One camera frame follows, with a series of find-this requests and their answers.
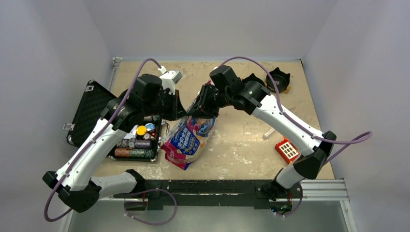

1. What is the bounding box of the red toy brick bus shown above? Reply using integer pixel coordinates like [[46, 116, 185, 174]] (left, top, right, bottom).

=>
[[275, 137, 300, 164]]

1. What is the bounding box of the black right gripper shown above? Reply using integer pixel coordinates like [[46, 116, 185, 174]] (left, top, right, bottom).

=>
[[188, 84, 231, 119]]

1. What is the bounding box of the clear plastic scoop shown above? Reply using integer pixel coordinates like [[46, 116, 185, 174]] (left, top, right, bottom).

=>
[[262, 128, 276, 140]]

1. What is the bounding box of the black cat bowl left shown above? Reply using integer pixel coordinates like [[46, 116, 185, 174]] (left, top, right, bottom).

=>
[[242, 73, 266, 87]]

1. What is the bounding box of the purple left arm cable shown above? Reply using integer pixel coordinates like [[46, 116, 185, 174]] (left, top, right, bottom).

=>
[[44, 58, 167, 222]]

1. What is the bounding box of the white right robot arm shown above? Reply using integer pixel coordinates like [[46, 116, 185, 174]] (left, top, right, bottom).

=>
[[187, 65, 336, 197]]

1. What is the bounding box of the black poker chip case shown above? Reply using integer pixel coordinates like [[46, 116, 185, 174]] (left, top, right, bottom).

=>
[[67, 80, 163, 162]]

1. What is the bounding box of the aluminium corner rail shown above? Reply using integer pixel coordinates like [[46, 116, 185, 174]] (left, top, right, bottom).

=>
[[108, 57, 123, 91]]

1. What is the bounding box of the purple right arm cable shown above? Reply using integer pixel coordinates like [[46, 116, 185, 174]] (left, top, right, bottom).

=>
[[217, 57, 373, 167]]

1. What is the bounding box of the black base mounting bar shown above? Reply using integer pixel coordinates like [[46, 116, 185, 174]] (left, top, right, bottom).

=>
[[114, 179, 302, 212]]

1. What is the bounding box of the black cat bowl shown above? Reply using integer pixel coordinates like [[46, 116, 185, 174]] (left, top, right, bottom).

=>
[[265, 67, 291, 93], [242, 73, 266, 87]]

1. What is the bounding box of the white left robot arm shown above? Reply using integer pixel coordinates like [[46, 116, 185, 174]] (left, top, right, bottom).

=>
[[43, 71, 186, 213]]

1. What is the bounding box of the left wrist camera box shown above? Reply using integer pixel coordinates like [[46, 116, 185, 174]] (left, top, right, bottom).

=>
[[160, 70, 183, 95]]

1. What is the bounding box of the black cat bowl right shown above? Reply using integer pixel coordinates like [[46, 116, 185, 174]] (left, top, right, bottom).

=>
[[265, 67, 291, 93]]

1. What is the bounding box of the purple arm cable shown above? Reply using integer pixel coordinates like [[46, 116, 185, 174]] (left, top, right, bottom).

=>
[[44, 58, 167, 222], [217, 57, 373, 167]]

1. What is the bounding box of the aluminium front rail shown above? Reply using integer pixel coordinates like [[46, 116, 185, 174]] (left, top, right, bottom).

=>
[[59, 180, 357, 232]]

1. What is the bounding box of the yellow poker chip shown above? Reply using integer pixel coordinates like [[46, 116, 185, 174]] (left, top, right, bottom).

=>
[[136, 125, 147, 136]]

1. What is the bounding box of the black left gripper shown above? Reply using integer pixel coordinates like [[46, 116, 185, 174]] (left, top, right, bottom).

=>
[[143, 88, 188, 121]]

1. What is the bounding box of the pink pet food bag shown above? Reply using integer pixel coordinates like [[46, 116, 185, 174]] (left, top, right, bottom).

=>
[[161, 116, 217, 170]]

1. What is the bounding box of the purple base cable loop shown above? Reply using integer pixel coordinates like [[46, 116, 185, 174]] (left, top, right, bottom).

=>
[[124, 188, 178, 226]]

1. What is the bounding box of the blue dealer chip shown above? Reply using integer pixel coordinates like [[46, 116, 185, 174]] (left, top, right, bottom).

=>
[[145, 123, 156, 131]]

